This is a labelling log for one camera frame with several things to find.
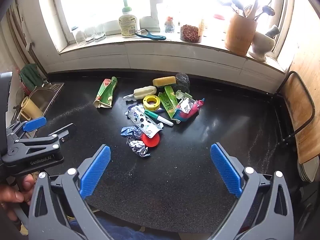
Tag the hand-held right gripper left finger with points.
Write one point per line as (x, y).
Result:
(96, 172)

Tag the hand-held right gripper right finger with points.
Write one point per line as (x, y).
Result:
(226, 170)

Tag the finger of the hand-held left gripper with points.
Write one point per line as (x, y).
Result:
(35, 124)
(62, 133)

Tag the teal and white marker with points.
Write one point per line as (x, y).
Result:
(162, 120)

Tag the person's left hand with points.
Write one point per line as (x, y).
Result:
(13, 195)

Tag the yellow plastic cup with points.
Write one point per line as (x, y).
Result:
(31, 108)

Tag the steel sink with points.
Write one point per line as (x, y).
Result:
(46, 97)

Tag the green cloth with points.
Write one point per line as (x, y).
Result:
(30, 76)

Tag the crumpled silver foil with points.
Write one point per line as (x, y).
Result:
(138, 148)

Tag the crumpled blue wrapper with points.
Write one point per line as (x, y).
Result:
(128, 131)

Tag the green drink carton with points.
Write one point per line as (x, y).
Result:
(107, 92)

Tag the person's leg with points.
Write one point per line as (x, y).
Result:
(120, 231)

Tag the red round lid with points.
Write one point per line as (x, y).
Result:
(152, 141)

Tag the pink and blue foil wrapper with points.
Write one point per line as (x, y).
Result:
(186, 116)

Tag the white dotted pouch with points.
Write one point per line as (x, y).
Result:
(145, 126)

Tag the yellow tape roll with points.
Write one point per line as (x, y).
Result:
(145, 100)

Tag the white plastic clip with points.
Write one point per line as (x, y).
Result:
(181, 94)

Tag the green handwritten packet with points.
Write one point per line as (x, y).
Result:
(171, 97)

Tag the wooden chair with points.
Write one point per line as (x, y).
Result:
(302, 120)

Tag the cream plastic bottle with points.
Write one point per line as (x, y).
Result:
(145, 91)

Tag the small clear glass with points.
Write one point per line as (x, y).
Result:
(80, 38)
(89, 36)
(100, 33)

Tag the clear drinking glass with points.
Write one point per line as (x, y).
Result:
(182, 81)

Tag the yellow sponge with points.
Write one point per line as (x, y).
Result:
(163, 81)

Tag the dish soap bottle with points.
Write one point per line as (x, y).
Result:
(127, 23)

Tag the white mortar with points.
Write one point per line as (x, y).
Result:
(261, 45)

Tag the blue peeler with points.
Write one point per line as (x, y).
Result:
(155, 37)

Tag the bamboo utensil holder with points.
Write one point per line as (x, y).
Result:
(238, 36)

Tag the jar of red spices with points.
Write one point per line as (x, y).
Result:
(190, 33)

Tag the grey pestle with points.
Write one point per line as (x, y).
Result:
(273, 30)

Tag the small spice jar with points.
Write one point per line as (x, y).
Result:
(169, 26)

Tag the bunch of kitchen utensils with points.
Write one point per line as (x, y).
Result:
(250, 8)

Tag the white window frame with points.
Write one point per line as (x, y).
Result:
(47, 17)

